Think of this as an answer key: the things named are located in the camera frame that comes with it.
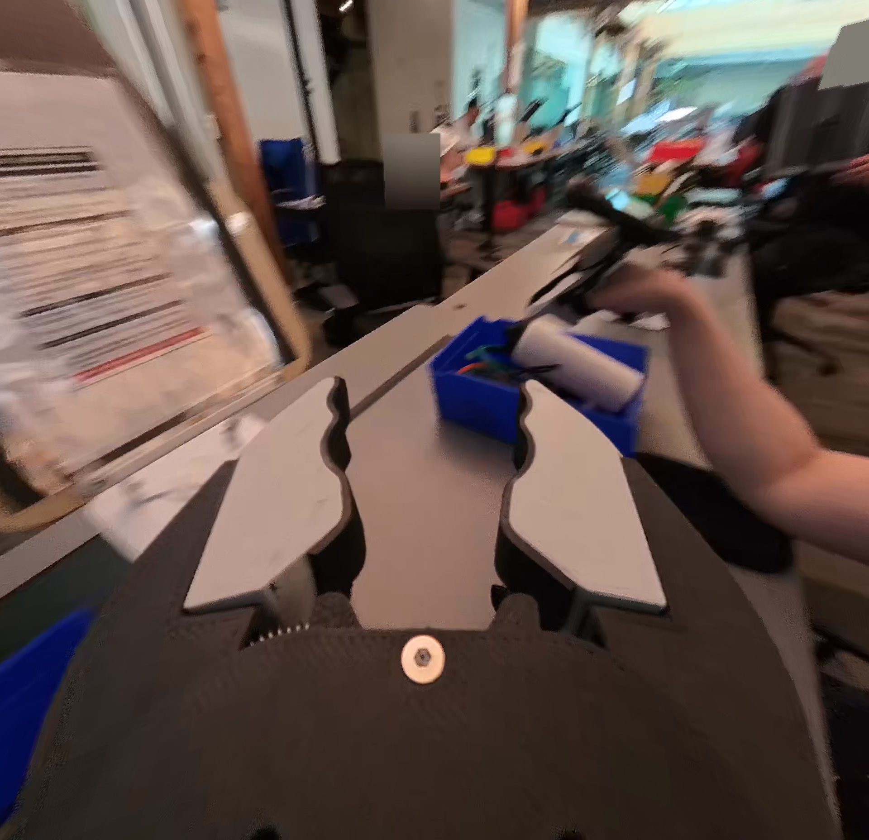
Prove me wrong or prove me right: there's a tall blue object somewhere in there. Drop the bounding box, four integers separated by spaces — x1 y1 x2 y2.
260 137 323 243

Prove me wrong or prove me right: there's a black office chair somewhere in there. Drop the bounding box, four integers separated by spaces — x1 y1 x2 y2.
319 160 445 345

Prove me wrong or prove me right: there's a person's right forearm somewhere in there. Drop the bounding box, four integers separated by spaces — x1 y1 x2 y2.
662 277 869 563

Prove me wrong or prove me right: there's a blue plastic bin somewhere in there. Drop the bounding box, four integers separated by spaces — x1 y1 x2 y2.
0 608 95 810
428 316 651 457

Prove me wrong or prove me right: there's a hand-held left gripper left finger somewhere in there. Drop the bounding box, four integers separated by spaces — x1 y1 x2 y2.
182 376 368 636

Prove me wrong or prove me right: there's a white cylinder roll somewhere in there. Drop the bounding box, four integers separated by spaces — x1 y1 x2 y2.
511 314 646 413

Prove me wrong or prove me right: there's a person's right hand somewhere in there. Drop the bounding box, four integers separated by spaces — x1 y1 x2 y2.
587 268 693 321

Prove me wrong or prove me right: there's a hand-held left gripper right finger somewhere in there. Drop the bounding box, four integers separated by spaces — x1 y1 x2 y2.
493 380 669 636

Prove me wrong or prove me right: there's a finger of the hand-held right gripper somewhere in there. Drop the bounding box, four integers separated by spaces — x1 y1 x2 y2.
560 232 625 274
528 266 615 315

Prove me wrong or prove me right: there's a wooden framed board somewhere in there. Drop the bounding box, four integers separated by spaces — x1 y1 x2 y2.
0 66 313 535

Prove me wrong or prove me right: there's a wooden post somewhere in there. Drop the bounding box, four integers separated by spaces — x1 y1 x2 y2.
173 0 286 271

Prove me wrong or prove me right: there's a bundle of coloured wires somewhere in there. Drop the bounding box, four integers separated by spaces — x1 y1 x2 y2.
458 341 524 382

